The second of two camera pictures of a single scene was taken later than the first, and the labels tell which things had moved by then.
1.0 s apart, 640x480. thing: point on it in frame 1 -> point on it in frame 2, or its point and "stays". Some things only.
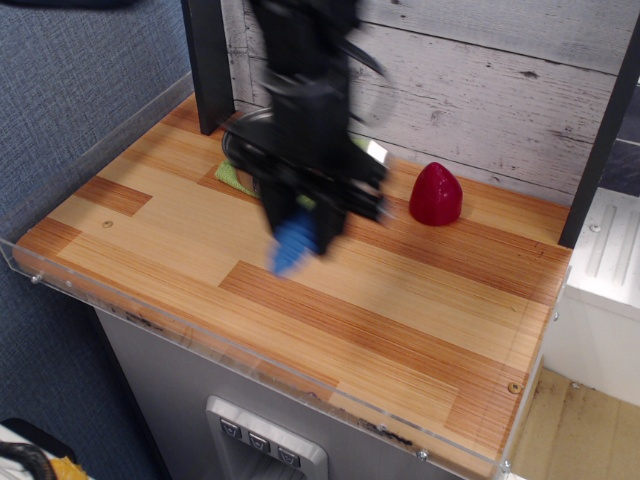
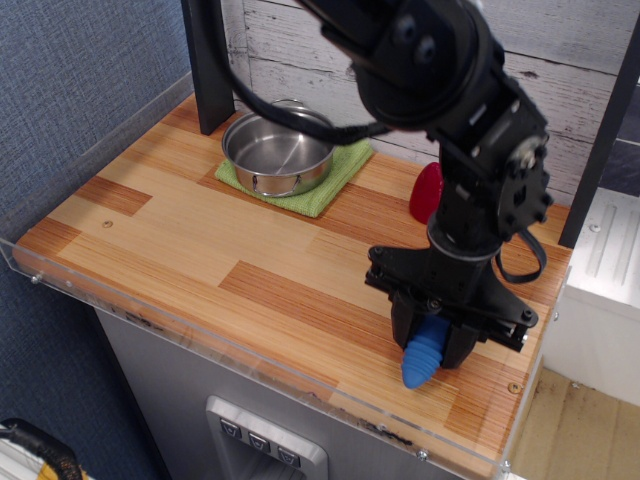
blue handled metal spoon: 296,236 -> 423,354
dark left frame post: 210,64 stays
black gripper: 301,146 -> 471,294
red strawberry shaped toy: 436,196 stays
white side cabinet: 594,338 stays
